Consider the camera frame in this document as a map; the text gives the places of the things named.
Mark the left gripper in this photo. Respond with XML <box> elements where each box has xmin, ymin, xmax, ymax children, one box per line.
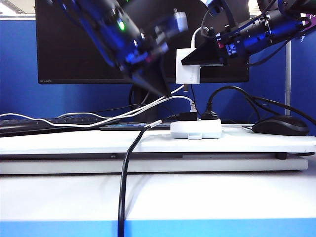
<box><xmin>116</xmin><ymin>32</ymin><xmax>173</xmax><ymax>96</ymax></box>

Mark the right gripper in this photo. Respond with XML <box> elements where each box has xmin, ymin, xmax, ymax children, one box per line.
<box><xmin>181</xmin><ymin>24</ymin><xmax>250</xmax><ymax>67</ymax></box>

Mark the white charger block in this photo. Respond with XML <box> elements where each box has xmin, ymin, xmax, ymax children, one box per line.
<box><xmin>175</xmin><ymin>48</ymin><xmax>201</xmax><ymax>92</ymax></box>

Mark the white charger cable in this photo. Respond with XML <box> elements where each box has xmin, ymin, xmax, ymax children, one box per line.
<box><xmin>0</xmin><ymin>27</ymin><xmax>206</xmax><ymax>128</ymax></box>

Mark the white power socket strip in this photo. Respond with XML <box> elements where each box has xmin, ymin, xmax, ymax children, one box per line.
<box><xmin>170</xmin><ymin>118</ymin><xmax>222</xmax><ymax>140</ymax></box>

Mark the black usb adapter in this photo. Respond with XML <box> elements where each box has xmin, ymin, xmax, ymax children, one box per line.
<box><xmin>177</xmin><ymin>111</ymin><xmax>198</xmax><ymax>121</ymax></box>

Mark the black computer monitor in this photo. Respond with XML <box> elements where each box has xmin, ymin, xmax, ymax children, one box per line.
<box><xmin>35</xmin><ymin>0</ymin><xmax>250</xmax><ymax>131</ymax></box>

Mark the black computer mouse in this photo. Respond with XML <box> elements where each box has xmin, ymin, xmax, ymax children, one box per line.
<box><xmin>251</xmin><ymin>116</ymin><xmax>310</xmax><ymax>136</ymax></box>

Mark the thick white raised board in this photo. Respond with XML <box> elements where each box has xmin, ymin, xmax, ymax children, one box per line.
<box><xmin>0</xmin><ymin>123</ymin><xmax>316</xmax><ymax>156</ymax></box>

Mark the thin white base board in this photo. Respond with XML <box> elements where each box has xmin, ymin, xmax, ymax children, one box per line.
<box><xmin>0</xmin><ymin>158</ymin><xmax>309</xmax><ymax>175</ymax></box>

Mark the black computer keyboard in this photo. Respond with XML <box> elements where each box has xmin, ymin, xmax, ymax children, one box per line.
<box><xmin>0</xmin><ymin>116</ymin><xmax>119</xmax><ymax>138</ymax></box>

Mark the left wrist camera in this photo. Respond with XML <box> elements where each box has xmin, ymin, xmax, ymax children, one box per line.
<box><xmin>170</xmin><ymin>9</ymin><xmax>189</xmax><ymax>33</ymax></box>

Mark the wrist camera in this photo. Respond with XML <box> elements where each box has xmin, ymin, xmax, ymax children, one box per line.
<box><xmin>170</xmin><ymin>9</ymin><xmax>189</xmax><ymax>33</ymax></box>
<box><xmin>201</xmin><ymin>0</ymin><xmax>222</xmax><ymax>15</ymax></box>

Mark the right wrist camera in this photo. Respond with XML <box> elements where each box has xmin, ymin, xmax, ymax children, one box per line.
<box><xmin>201</xmin><ymin>0</ymin><xmax>222</xmax><ymax>15</ymax></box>

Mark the silver partition post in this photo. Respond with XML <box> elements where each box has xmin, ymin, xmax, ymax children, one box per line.
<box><xmin>285</xmin><ymin>40</ymin><xmax>292</xmax><ymax>117</ymax></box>

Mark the thick black power cable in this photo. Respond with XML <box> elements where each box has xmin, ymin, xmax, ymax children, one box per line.
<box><xmin>117</xmin><ymin>120</ymin><xmax>163</xmax><ymax>237</ymax></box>

